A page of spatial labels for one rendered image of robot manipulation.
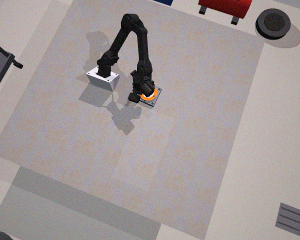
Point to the orange round plate with tab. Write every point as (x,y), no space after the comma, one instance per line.
(150,97)

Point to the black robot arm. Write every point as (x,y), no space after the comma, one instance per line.
(130,22)

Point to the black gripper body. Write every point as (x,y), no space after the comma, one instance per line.
(133,96)

